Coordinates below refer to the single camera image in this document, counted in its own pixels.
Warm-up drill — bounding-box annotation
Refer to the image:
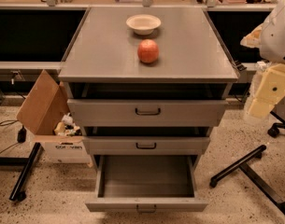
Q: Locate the black power adapter with cable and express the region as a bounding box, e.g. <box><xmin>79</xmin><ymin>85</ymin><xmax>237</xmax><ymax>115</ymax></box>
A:
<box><xmin>0</xmin><ymin>120</ymin><xmax>27</xmax><ymax>155</ymax></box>

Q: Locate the black left table leg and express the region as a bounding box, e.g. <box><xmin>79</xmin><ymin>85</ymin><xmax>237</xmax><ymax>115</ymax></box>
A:
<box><xmin>0</xmin><ymin>143</ymin><xmax>41</xmax><ymax>202</ymax></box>

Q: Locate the black table leg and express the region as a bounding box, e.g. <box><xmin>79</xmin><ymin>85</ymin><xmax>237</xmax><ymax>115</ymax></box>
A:
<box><xmin>0</xmin><ymin>143</ymin><xmax>41</xmax><ymax>202</ymax></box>
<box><xmin>209</xmin><ymin>145</ymin><xmax>285</xmax><ymax>216</ymax></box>

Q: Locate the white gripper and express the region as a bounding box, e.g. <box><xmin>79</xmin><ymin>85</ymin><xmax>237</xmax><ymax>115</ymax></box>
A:
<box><xmin>240</xmin><ymin>24</ymin><xmax>285</xmax><ymax>119</ymax></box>

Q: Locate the grey middle drawer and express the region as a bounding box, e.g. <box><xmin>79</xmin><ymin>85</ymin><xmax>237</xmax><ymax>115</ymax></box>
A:
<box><xmin>83</xmin><ymin>127</ymin><xmax>210</xmax><ymax>155</ymax></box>

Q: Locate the grey top drawer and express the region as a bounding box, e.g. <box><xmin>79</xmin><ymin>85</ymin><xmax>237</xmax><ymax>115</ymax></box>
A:
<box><xmin>68</xmin><ymin>84</ymin><xmax>226</xmax><ymax>127</ymax></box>

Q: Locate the grey drawer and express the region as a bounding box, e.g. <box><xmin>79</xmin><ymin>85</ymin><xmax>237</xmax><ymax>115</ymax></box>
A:
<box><xmin>83</xmin><ymin>127</ymin><xmax>210</xmax><ymax>155</ymax></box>
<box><xmin>86</xmin><ymin>155</ymin><xmax>207</xmax><ymax>214</ymax></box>
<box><xmin>68</xmin><ymin>84</ymin><xmax>226</xmax><ymax>127</ymax></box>

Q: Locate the red apple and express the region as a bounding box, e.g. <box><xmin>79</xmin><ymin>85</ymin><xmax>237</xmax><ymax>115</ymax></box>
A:
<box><xmin>137</xmin><ymin>39</ymin><xmax>159</xmax><ymax>63</ymax></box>

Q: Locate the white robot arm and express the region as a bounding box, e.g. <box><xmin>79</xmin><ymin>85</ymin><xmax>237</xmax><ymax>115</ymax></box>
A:
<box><xmin>240</xmin><ymin>0</ymin><xmax>285</xmax><ymax>122</ymax></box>

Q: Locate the white ceramic bowl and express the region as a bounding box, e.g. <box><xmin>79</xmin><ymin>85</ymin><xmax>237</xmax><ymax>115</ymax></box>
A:
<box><xmin>126</xmin><ymin>14</ymin><xmax>161</xmax><ymax>35</ymax></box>

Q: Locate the open cardboard box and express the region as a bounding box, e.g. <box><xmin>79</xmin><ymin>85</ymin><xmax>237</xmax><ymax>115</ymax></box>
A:
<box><xmin>17</xmin><ymin>70</ymin><xmax>92</xmax><ymax>164</ymax></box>

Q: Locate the grey metal drawer cabinet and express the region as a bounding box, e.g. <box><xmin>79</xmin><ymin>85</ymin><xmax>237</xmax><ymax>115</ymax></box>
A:
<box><xmin>58</xmin><ymin>6</ymin><xmax>239</xmax><ymax>170</ymax></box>

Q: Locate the grey bottom drawer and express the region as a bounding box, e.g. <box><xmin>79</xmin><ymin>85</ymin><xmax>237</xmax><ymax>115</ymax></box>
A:
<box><xmin>86</xmin><ymin>155</ymin><xmax>207</xmax><ymax>214</ymax></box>

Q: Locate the black right table leg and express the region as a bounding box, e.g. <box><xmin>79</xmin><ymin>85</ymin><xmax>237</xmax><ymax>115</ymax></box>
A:
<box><xmin>209</xmin><ymin>145</ymin><xmax>285</xmax><ymax>216</ymax></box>

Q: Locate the black caster wheel base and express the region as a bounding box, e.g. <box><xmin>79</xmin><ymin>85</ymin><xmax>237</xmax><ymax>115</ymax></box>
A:
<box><xmin>267</xmin><ymin>111</ymin><xmax>285</xmax><ymax>138</ymax></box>

